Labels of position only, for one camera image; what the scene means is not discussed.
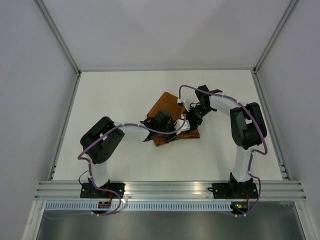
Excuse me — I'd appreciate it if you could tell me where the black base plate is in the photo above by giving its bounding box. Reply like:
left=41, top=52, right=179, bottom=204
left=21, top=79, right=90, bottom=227
left=80, top=182, right=125, bottom=199
left=210, top=182, right=258, bottom=200

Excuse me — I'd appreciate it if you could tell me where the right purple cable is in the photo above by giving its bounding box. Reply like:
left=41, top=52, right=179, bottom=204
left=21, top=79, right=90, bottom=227
left=178, top=84, right=268, bottom=218

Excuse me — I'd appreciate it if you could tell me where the aluminium front rail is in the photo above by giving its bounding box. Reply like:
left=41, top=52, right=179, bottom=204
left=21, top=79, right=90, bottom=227
left=33, top=180, right=307, bottom=202

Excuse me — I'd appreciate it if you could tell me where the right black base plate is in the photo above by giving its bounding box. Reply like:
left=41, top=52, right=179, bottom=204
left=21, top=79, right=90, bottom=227
left=210, top=182, right=258, bottom=200

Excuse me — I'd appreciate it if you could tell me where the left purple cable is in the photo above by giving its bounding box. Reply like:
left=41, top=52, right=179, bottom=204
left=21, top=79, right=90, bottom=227
left=43, top=113, right=187, bottom=221

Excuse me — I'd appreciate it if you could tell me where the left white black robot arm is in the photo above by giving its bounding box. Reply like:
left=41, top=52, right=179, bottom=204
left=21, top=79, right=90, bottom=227
left=77, top=110, right=186, bottom=198

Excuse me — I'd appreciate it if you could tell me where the brown cloth napkin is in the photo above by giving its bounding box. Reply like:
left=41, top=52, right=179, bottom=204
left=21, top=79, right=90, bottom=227
left=146, top=91, right=201, bottom=140

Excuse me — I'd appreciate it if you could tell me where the rear aluminium frame bar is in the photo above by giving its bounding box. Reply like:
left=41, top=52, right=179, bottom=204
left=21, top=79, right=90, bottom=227
left=79, top=66, right=254, bottom=73

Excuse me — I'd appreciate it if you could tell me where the aluminium frame post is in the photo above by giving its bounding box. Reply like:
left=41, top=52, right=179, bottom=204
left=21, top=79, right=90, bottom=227
left=251, top=0, right=300, bottom=75
left=34, top=0, right=81, bottom=76

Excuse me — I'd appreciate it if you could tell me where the right aluminium frame post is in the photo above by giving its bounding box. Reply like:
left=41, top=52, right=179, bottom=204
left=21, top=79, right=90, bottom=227
left=251, top=0, right=300, bottom=75

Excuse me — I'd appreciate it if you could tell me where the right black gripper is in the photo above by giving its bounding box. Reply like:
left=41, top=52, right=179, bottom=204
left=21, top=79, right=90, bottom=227
left=183, top=104, right=214, bottom=133

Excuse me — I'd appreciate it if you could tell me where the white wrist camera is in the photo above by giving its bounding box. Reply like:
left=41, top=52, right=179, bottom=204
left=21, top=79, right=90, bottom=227
left=174, top=119, right=191, bottom=135
left=177, top=97, right=190, bottom=109

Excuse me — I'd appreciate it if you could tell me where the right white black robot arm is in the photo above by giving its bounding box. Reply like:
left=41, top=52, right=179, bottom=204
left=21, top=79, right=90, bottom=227
left=185, top=85, right=267, bottom=199

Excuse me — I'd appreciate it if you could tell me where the purple cable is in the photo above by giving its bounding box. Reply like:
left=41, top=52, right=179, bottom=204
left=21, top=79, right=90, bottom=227
left=178, top=84, right=268, bottom=218
left=43, top=113, right=187, bottom=221

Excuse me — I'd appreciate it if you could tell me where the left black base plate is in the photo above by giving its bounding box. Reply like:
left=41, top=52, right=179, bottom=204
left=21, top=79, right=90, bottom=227
left=80, top=182, right=125, bottom=199

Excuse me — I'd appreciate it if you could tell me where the left aluminium frame post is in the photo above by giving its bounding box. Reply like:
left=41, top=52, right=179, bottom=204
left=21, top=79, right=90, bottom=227
left=34, top=0, right=81, bottom=76

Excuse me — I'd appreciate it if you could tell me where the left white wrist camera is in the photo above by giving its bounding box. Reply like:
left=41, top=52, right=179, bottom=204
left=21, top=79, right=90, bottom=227
left=174, top=119, right=191, bottom=135

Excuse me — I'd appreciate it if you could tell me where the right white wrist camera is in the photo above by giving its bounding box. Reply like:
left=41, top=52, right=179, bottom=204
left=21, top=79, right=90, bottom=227
left=177, top=97, right=190, bottom=109

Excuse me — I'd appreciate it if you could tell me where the white slotted cable duct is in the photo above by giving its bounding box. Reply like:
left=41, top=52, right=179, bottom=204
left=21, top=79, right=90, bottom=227
left=45, top=201, right=232, bottom=212

